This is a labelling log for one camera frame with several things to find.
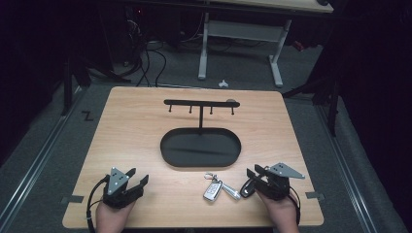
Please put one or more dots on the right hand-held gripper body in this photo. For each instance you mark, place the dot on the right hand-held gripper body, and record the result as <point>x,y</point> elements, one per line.
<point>277,183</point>

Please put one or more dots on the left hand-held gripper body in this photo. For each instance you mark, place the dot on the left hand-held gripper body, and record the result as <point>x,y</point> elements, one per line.
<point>118,191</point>

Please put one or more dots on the black car key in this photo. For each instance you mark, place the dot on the black car key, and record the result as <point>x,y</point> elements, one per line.
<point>247,189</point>

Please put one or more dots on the silver car key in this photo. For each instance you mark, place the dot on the silver car key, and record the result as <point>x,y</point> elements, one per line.
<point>213,190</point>

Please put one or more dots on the black key rack with tray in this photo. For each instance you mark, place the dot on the black key rack with tray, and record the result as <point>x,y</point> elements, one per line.
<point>200,149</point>

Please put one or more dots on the person's left hand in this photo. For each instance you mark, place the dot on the person's left hand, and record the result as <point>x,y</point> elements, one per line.
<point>111,218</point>

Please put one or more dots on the person's right hand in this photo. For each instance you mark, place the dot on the person's right hand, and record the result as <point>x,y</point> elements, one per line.
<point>280,213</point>

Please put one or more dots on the grey tape strip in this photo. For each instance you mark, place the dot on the grey tape strip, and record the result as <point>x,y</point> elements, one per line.
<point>73,199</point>
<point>315,195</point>

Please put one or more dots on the small grey round disc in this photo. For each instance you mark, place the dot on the small grey round disc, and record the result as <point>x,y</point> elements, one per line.
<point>231,100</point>

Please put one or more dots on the small white floor object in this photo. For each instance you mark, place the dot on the small white floor object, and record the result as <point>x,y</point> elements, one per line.
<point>223,84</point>

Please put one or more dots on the black metal stand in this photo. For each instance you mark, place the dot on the black metal stand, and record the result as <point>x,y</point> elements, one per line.
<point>332,106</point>
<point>68,87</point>

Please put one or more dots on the small red object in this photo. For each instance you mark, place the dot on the small red object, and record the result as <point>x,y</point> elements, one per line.
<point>298,45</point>

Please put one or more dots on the white-framed desk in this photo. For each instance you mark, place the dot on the white-framed desk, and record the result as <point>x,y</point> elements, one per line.
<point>246,30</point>

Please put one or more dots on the metal floor rail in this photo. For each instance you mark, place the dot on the metal floor rail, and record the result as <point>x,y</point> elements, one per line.
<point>35,161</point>
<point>348,168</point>

